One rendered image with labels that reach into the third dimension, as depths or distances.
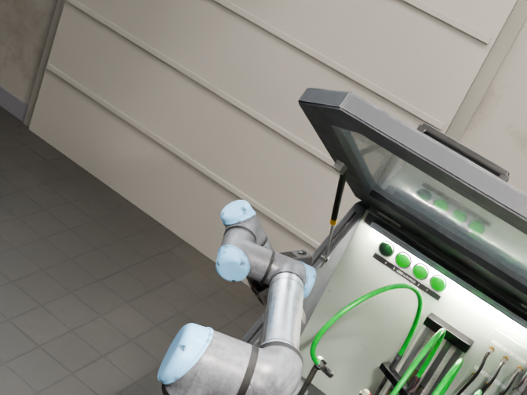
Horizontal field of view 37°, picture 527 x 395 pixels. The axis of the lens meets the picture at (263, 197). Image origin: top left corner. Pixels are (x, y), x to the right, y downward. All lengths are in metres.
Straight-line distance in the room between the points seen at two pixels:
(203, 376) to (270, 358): 0.12
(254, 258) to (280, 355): 0.35
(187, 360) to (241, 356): 0.09
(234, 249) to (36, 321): 2.17
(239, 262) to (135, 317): 2.32
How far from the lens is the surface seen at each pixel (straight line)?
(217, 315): 4.24
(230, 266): 1.72
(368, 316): 2.48
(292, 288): 1.67
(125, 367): 3.70
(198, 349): 1.39
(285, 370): 1.44
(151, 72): 4.68
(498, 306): 2.30
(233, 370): 1.40
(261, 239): 1.84
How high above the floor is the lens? 2.36
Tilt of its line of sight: 25 degrees down
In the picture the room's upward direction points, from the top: 24 degrees clockwise
